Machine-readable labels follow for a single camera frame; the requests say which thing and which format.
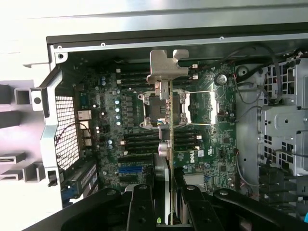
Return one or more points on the CPU socket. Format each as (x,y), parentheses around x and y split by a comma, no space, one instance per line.
(151,106)

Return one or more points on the open black PC case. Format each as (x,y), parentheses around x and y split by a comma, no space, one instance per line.
(50,125)

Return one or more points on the blue expansion slot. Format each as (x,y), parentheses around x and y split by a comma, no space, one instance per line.
(131,169)

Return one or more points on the silver chipset heatsink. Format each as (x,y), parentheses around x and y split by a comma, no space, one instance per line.
(193,180)

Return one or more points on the green motherboard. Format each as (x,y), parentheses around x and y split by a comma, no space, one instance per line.
(211,149)

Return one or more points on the grey parts rack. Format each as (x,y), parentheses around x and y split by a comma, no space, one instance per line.
(9,134)

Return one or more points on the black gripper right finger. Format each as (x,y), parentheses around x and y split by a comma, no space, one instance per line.
(199,211)

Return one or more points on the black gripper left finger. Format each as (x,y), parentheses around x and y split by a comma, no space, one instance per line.
(139,211)

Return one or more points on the metal disk bay cage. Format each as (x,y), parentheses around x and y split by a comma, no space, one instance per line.
(284,120)

